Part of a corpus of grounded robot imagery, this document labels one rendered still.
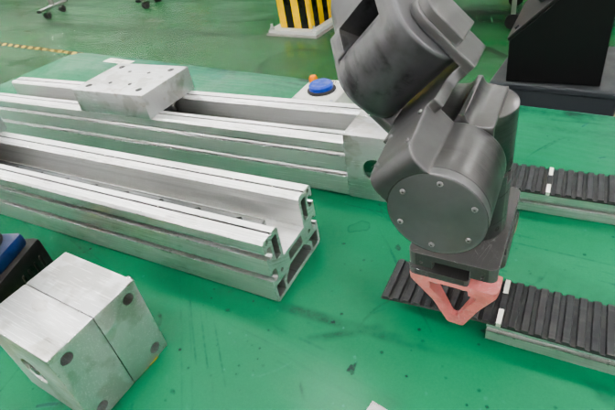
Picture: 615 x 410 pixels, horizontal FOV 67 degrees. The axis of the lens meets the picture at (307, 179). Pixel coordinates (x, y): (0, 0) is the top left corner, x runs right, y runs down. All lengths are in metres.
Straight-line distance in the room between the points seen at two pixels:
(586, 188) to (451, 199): 0.35
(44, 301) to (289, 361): 0.22
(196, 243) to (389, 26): 0.31
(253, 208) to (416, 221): 0.29
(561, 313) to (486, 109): 0.21
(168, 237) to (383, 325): 0.25
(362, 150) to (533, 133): 0.28
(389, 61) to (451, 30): 0.04
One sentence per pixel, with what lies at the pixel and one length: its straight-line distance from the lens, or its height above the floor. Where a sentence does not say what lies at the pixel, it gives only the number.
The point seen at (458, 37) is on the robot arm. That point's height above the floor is 1.05.
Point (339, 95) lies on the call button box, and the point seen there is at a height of 0.84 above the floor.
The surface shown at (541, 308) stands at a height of 0.81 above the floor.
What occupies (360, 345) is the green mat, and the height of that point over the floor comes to 0.78.
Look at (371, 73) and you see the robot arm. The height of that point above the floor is 1.03.
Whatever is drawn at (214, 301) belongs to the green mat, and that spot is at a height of 0.78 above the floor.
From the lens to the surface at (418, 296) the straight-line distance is 0.45.
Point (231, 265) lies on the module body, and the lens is 0.52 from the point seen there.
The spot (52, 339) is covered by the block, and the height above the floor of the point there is 0.87.
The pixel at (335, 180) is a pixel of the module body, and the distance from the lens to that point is 0.62.
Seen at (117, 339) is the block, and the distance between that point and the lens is 0.47.
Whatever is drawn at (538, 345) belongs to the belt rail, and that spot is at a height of 0.79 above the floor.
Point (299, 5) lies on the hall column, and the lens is 3.83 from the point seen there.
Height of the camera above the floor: 1.16
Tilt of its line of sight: 34 degrees down
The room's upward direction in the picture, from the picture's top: 11 degrees counter-clockwise
